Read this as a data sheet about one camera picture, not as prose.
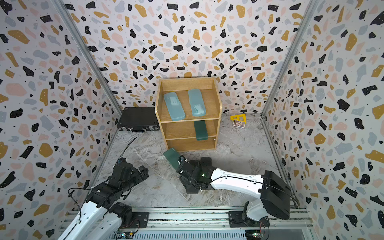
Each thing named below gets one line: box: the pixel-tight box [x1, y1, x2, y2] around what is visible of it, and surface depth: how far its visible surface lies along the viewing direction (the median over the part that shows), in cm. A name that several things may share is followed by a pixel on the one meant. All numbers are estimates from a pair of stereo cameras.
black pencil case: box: [201, 157, 212, 167], surface depth 98 cm
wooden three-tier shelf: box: [155, 77, 223, 152], surface depth 88 cm
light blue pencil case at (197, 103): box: [188, 89, 206, 117], surface depth 83 cm
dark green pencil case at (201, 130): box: [194, 120, 209, 141], surface depth 91 cm
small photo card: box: [232, 120, 246, 129], surface depth 115 cm
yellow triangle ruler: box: [230, 114, 247, 124], surface depth 122 cm
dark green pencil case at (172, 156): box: [163, 147, 181, 173], surface depth 87 cm
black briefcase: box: [117, 107, 160, 132], surface depth 112 cm
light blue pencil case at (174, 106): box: [163, 92, 186, 121], surface depth 82 cm
